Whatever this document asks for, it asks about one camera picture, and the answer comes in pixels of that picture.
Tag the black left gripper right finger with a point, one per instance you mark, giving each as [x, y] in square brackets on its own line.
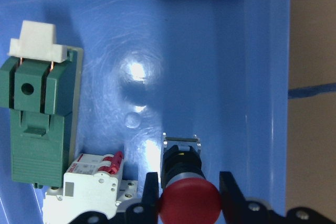
[235, 207]

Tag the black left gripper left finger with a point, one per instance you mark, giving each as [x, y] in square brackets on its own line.
[145, 211]

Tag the red emergency stop button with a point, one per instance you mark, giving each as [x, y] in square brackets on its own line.
[187, 196]

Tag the white circuit breaker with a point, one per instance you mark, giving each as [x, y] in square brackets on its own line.
[91, 183]

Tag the green terminal block switch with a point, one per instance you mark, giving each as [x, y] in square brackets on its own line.
[40, 85]

